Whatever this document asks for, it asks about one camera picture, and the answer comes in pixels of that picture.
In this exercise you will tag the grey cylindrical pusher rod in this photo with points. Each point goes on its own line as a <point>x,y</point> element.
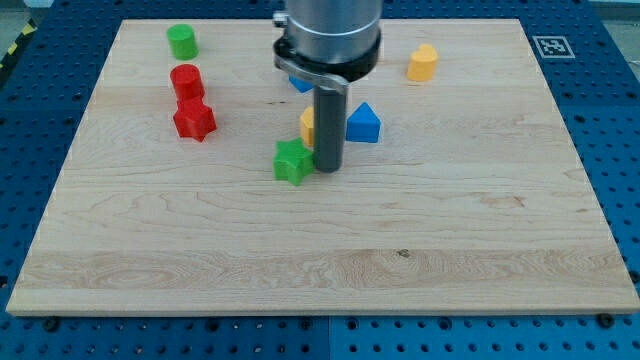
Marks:
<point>329,128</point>

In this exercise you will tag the green star block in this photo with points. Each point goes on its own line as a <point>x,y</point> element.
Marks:
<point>293,161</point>

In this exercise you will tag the blue block behind arm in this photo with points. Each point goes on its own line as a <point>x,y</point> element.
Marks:
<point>300,85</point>

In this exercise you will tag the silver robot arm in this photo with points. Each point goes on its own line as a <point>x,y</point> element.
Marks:
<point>328,44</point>

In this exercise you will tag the red star block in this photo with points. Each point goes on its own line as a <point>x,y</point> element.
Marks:
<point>194,119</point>

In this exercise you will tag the yellow block behind rod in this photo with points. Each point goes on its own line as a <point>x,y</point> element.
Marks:
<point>307,126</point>

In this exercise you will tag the blue triangle block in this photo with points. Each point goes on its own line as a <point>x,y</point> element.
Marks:
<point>363,125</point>

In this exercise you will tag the yellow heart block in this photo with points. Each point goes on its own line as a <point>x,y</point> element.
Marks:
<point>422,63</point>

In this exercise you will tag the red cylinder block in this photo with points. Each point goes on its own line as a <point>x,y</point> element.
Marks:
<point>187,82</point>

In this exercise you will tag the green cylinder block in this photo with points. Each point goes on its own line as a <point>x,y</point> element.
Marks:
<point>182,41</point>

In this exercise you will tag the wooden board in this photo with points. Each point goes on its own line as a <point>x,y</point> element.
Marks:
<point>473,202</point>

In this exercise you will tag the white fiducial marker tag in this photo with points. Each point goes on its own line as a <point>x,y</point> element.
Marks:
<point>553,47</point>

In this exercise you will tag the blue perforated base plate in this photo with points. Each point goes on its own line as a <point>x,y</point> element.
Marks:
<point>42,103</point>

